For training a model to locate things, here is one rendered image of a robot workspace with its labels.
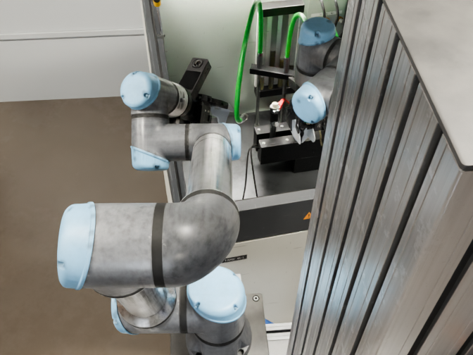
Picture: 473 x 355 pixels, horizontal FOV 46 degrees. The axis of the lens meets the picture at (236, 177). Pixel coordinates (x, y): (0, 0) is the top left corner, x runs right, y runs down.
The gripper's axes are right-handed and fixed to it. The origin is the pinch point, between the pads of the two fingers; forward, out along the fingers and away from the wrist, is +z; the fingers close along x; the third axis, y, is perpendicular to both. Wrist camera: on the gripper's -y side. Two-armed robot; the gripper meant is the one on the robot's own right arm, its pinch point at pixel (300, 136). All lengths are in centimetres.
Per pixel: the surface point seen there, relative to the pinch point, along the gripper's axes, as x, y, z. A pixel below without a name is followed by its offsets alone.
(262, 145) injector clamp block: -3.6, -21.8, 24.3
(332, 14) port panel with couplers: 27, -53, 0
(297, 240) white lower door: 3.6, 0.2, 48.1
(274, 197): -4.7, -2.7, 27.2
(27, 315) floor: -103, -34, 122
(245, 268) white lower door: -14, 0, 59
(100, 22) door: -55, -174, 70
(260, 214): -9.4, 0.1, 30.6
